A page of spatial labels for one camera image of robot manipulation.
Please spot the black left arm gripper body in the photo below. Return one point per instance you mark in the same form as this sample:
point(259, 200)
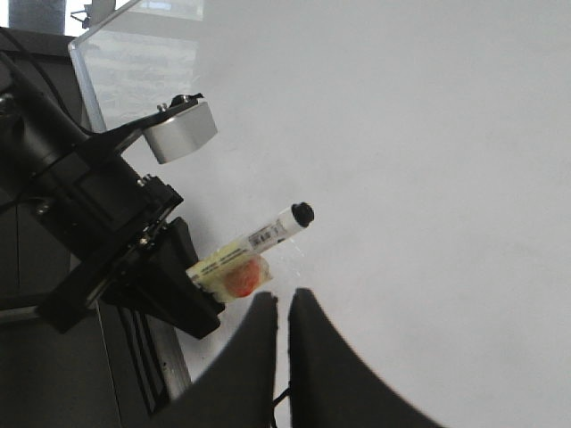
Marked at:
point(113, 264)

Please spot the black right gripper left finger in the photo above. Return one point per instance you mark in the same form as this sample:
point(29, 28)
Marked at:
point(237, 388)

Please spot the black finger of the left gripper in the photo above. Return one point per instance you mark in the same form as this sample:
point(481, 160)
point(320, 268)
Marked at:
point(155, 282)

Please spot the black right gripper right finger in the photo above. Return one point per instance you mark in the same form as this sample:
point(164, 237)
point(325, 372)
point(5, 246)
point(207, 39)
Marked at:
point(330, 386)

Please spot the white whiteboard marker with tape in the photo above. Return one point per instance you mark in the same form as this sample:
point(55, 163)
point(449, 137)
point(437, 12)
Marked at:
point(237, 269)

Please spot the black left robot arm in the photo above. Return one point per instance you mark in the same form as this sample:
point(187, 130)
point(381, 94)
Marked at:
point(82, 203)

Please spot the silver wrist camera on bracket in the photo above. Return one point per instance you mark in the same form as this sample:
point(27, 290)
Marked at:
point(174, 131)

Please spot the white whiteboard with aluminium frame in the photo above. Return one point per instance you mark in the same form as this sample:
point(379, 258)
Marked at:
point(432, 140)

